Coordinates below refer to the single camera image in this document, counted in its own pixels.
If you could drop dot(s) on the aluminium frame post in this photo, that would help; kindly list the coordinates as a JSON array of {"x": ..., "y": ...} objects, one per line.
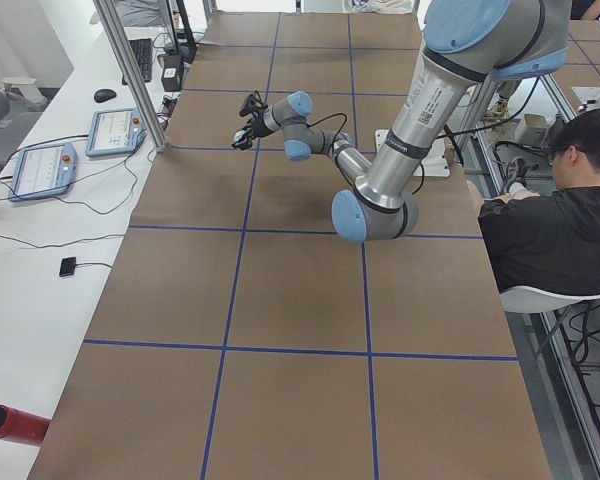
[{"x": 129, "y": 67}]

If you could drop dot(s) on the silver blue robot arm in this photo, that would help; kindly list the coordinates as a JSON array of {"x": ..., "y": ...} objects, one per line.
[{"x": 465, "y": 43}]

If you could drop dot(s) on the black box on desk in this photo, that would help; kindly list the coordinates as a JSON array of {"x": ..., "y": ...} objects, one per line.
[{"x": 172, "y": 72}]

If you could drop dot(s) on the small black puck device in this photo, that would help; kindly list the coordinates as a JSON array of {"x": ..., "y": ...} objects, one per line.
[{"x": 67, "y": 266}]

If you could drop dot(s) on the black computer mouse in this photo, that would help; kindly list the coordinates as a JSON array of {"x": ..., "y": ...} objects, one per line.
[{"x": 104, "y": 95}]

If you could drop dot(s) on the red cylinder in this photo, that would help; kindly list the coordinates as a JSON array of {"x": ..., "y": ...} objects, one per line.
[{"x": 22, "y": 427}]

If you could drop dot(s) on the teach pendant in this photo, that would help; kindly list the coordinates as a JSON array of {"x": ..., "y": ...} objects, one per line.
[
  {"x": 43, "y": 172},
  {"x": 115, "y": 132}
]

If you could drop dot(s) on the person in black shirt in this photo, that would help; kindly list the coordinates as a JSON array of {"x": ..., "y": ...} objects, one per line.
[{"x": 549, "y": 242}]

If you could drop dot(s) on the teach pendant near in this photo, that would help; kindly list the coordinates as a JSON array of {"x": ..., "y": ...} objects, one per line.
[{"x": 43, "y": 172}]

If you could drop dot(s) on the black keyboard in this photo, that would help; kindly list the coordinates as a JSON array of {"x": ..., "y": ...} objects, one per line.
[{"x": 142, "y": 50}]

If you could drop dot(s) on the teach pendant far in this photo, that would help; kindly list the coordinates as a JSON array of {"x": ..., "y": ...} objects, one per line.
[{"x": 115, "y": 132}]

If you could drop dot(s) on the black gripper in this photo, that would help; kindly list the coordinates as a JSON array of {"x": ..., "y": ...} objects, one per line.
[{"x": 255, "y": 127}]

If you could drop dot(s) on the white chair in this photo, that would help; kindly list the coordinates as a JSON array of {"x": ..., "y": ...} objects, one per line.
[{"x": 526, "y": 299}]

